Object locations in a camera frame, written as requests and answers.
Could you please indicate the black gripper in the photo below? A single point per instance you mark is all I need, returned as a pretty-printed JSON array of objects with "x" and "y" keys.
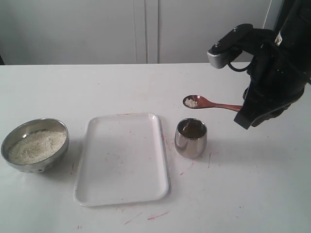
[{"x": 280, "y": 70}]

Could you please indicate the brown wooden spoon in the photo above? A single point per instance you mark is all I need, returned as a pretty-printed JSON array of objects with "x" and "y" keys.
[{"x": 200, "y": 102}]

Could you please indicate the shiny metal cup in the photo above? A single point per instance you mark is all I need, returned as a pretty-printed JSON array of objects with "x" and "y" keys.
[{"x": 190, "y": 138}]

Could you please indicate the white granular powder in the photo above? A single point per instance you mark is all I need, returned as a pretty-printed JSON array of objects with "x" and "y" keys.
[{"x": 36, "y": 147}]

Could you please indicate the wide steel rice bowl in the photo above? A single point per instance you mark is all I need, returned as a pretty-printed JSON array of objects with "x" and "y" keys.
[{"x": 31, "y": 127}]

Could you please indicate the white plastic tray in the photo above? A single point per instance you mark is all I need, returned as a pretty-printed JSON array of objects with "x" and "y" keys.
[{"x": 123, "y": 161}]

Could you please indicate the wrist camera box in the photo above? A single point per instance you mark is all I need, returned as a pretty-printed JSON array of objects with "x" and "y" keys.
[{"x": 243, "y": 37}]

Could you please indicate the dark door frame post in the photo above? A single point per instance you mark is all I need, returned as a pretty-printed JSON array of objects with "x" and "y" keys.
[{"x": 283, "y": 13}]

